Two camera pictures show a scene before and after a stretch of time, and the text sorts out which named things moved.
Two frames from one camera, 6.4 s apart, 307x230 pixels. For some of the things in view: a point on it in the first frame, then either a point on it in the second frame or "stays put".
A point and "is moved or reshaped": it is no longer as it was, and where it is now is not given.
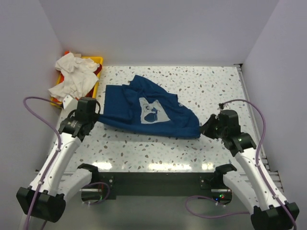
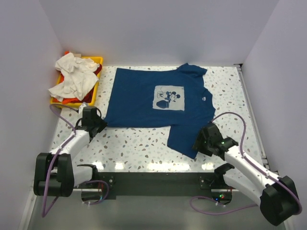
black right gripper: x=210 y=127 -> x=200 y=141
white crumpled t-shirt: x=79 y=77 stays put
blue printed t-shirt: x=144 y=108 is moved or reshaped
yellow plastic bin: x=57 y=103 stays put
